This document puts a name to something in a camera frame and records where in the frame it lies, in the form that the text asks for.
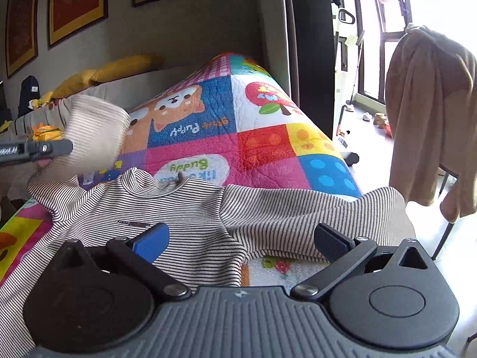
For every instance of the yellow garment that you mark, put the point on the yellow garment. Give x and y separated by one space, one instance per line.
46 133

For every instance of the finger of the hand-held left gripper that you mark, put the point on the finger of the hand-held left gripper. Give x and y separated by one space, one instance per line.
50 148

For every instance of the white shoe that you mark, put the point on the white shoe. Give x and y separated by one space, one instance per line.
367 116

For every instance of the black metal chair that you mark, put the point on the black metal chair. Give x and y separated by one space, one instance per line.
445 231

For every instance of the orange slippers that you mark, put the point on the orange slippers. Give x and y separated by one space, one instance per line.
382 122

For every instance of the colourful cartoon printed mat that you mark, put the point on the colourful cartoon printed mat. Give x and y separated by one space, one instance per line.
261 149

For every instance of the yellow pillow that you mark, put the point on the yellow pillow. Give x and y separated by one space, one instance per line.
126 65
74 84

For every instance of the navy bag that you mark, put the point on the navy bag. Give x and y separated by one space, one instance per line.
28 95

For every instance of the beige cloth on chair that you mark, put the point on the beige cloth on chair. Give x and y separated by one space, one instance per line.
428 112

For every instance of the striped long-sleeve shirt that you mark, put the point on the striped long-sleeve shirt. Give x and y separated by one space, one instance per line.
111 209

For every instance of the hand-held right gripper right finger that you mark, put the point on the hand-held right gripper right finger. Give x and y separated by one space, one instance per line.
329 244

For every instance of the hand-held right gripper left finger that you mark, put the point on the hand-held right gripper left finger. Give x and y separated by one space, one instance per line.
151 246

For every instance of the black window frame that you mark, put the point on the black window frame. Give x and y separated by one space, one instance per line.
385 44

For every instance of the black slipper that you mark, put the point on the black slipper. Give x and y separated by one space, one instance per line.
352 157

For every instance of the dark curtain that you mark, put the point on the dark curtain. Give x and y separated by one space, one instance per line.
313 44

